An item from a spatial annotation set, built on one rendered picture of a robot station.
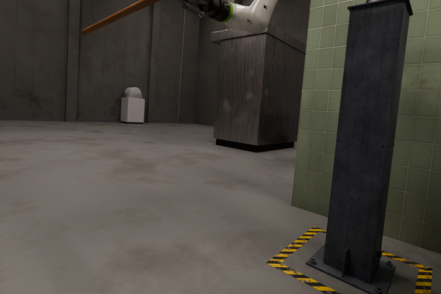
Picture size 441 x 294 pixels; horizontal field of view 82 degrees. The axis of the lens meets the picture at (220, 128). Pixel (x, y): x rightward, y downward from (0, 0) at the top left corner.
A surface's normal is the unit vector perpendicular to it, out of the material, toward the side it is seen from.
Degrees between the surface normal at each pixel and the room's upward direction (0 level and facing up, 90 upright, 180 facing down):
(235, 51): 90
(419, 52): 90
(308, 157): 90
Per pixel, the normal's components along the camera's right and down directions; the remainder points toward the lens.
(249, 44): -0.65, 0.00
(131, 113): 0.71, 0.10
